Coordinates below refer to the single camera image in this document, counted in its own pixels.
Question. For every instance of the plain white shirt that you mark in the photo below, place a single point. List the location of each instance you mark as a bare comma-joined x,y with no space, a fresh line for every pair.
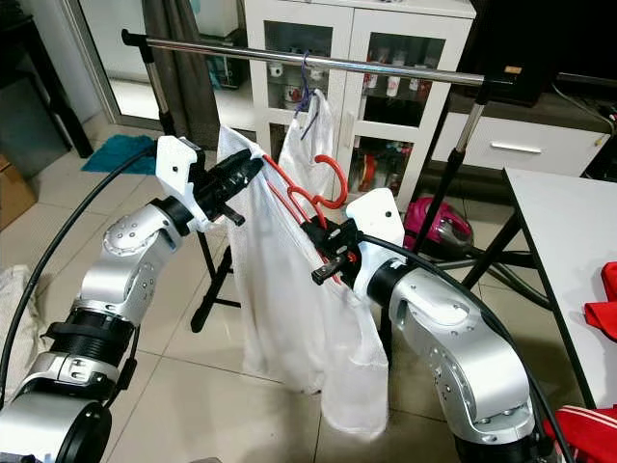
289,299

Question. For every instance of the black television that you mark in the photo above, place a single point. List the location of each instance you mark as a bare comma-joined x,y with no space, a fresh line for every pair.
549,39

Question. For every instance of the metal clothes rack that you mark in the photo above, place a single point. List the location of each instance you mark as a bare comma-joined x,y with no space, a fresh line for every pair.
251,55

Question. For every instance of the dark grey curtain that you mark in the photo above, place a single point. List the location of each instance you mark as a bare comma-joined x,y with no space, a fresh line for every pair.
193,96

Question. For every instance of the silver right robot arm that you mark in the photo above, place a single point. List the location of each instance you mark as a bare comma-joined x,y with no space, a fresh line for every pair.
443,318

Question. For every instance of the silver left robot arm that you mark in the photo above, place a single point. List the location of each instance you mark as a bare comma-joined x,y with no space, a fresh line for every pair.
106,270

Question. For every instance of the white sleeveless top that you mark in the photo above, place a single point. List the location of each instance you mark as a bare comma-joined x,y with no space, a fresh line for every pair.
310,154

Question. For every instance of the sliding glass door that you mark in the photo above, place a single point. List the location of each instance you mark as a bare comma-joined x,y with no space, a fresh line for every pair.
116,58

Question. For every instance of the white glass-door cabinet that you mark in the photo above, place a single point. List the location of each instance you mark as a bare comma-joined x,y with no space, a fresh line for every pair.
352,29

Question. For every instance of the pink vacuum cleaner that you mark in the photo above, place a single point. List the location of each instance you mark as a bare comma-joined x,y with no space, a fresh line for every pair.
429,217

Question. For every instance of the cream garment on floor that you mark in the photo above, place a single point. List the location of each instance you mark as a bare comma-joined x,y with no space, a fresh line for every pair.
14,318

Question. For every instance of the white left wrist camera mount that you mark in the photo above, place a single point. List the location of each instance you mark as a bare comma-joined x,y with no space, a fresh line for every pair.
178,169

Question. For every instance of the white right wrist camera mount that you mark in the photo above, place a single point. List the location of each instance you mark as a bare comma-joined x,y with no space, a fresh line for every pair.
381,217

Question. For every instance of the printed cardboard box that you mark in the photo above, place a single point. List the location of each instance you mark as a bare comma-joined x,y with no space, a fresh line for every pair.
14,198

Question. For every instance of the black side table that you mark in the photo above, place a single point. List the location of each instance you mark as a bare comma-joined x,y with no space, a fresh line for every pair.
48,77

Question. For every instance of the red plastic hanger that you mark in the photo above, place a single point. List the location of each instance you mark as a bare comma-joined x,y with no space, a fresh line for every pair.
339,176

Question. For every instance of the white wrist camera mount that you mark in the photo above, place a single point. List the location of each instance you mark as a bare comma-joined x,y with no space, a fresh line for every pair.
178,169
381,217

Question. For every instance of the plain red garment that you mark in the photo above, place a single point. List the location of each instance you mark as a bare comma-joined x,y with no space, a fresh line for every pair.
605,304

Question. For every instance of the teal floor mat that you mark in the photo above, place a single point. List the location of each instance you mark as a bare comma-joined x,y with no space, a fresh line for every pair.
120,154

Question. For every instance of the white table black legs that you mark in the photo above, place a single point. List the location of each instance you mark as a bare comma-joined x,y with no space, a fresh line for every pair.
559,231

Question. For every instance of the low white drawer unit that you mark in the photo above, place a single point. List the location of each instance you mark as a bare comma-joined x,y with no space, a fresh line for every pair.
540,145

